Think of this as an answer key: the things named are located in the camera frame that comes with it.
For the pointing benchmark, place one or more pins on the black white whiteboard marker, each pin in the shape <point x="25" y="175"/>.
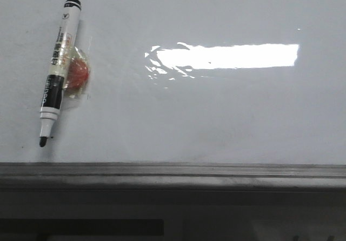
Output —
<point x="58" y="70"/>

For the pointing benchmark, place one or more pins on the white whiteboard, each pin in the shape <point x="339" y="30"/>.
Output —
<point x="200" y="81"/>

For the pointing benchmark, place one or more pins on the red round magnet with tape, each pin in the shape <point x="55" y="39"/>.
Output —
<point x="78" y="74"/>

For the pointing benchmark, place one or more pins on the grey aluminium whiteboard tray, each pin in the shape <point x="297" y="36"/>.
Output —
<point x="171" y="176"/>

